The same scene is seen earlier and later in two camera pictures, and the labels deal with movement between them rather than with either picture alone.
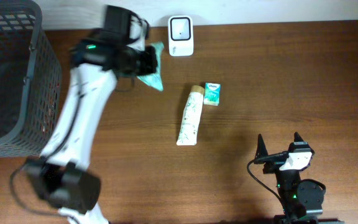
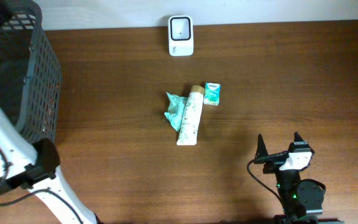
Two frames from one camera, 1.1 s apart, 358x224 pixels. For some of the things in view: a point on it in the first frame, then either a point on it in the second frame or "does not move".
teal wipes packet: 154,80 to 177,105
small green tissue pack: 212,93 does not move
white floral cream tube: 189,131 does not move
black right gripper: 274,158 does not move
